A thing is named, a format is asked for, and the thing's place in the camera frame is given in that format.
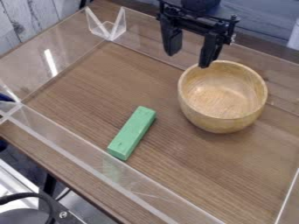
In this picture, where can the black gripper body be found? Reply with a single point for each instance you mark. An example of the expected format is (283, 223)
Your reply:
(200, 16)

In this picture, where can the brown wooden bowl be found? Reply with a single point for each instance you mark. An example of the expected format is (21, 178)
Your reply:
(223, 97)

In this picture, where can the clear acrylic enclosure wall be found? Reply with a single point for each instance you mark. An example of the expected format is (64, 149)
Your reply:
(80, 77)

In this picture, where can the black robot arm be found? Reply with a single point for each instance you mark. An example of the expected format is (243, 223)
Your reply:
(195, 16)

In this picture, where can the black table leg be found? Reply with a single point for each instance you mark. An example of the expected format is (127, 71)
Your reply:
(50, 184)

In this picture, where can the green rectangular block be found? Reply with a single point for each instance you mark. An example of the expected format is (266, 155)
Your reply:
(131, 133)

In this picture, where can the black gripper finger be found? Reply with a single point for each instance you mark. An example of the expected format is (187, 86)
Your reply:
(211, 48)
(172, 36)

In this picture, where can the black metal bracket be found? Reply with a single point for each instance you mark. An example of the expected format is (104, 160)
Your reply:
(58, 214)

